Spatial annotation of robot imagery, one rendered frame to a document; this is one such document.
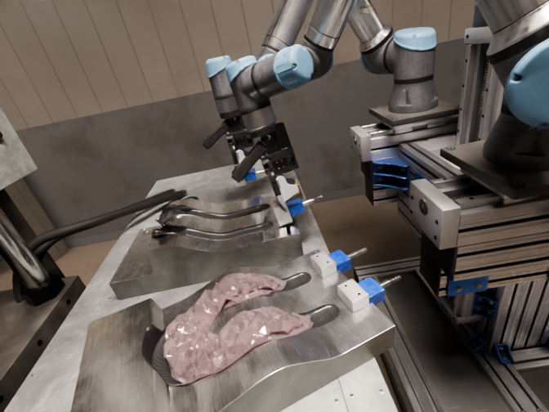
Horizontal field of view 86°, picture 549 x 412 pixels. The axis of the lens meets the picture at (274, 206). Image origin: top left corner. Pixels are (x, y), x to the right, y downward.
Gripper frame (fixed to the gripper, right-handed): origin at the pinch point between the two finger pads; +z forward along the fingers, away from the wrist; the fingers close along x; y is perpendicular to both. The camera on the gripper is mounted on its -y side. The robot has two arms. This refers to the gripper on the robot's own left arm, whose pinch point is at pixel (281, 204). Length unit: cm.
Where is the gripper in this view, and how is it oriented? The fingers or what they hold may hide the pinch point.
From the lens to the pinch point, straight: 77.6
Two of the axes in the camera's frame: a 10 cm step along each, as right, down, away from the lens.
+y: 9.4, -3.3, -0.6
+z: 3.3, 8.8, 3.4
